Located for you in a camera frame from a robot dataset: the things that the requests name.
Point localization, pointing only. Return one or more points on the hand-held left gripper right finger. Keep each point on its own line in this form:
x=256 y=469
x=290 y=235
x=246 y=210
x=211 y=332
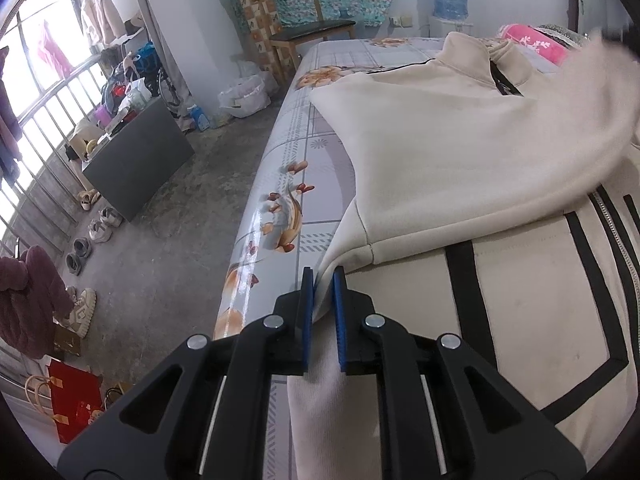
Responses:
x=340 y=330

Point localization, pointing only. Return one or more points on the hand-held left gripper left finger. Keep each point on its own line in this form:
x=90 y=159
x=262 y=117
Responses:
x=306 y=330

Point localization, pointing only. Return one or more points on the cream zip jacket black stripes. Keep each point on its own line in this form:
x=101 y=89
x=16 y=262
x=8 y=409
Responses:
x=450 y=135

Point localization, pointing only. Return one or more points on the row of shoes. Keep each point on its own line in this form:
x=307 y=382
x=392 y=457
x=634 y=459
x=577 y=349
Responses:
x=102 y=220

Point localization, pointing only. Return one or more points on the blue and white packet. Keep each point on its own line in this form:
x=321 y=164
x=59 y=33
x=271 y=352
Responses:
x=199 y=119

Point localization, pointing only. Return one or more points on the small brown box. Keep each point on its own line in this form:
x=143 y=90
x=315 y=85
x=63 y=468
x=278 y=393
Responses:
x=67 y=342

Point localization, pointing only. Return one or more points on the red gift bag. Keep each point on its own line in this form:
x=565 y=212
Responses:
x=75 y=395

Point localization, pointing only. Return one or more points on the dark grey cabinet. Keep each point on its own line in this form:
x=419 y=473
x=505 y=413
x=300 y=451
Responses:
x=135 y=160

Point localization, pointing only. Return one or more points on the white plastic bag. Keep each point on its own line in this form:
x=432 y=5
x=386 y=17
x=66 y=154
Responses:
x=242 y=95

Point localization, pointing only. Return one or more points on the maroon fluffy garment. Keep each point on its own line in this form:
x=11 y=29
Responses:
x=27 y=305

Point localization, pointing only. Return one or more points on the wooden armchair dark seat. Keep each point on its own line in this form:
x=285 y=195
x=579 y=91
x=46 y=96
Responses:
x=320 y=30

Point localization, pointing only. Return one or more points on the white water dispenser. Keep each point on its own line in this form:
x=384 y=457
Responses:
x=447 y=27

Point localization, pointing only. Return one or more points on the metal window railing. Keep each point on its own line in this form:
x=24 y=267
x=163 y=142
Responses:
x=55 y=110

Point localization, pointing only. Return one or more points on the pink floral blanket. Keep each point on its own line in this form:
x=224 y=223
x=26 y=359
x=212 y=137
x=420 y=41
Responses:
x=535 y=40

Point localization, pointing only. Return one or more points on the grey patterned blanket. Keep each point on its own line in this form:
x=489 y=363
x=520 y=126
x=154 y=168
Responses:
x=565 y=34

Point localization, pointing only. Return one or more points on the hanging cream coat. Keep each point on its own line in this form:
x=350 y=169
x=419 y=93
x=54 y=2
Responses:
x=100 y=15

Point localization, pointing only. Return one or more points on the hanging pink garment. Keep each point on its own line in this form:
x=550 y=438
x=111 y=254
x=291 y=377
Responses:
x=52 y=50

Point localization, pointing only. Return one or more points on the wall power outlet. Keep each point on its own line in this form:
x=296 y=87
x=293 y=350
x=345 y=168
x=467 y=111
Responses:
x=401 y=21

